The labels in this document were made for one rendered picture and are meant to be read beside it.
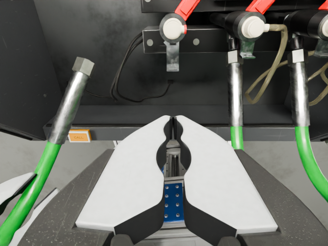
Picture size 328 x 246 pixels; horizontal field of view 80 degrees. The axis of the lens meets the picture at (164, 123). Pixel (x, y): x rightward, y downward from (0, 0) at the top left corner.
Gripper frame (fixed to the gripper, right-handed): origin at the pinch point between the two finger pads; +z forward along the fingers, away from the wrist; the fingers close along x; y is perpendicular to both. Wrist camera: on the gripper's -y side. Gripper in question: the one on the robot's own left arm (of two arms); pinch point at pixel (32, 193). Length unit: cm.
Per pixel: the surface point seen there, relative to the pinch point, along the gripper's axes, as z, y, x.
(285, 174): 92, 127, 131
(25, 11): 21.9, 19.0, -30.3
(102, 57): 26.8, 24.7, -14.6
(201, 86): 36.6, 22.5, 10.2
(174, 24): 19.6, -6.7, 0.9
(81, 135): 8.7, 26.8, -6.1
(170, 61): 18.7, -2.9, 2.4
